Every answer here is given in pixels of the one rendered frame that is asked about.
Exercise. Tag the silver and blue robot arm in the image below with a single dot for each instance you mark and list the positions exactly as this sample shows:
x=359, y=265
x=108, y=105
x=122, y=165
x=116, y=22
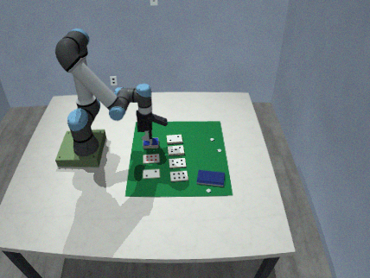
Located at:
x=68, y=51

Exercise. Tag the white playing card with red pips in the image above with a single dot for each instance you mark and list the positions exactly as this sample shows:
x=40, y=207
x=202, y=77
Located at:
x=151, y=158

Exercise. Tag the green felt mat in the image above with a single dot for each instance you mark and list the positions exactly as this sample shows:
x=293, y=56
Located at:
x=199, y=152

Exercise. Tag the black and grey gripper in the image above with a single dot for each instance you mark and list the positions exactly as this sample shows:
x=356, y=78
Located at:
x=144, y=125

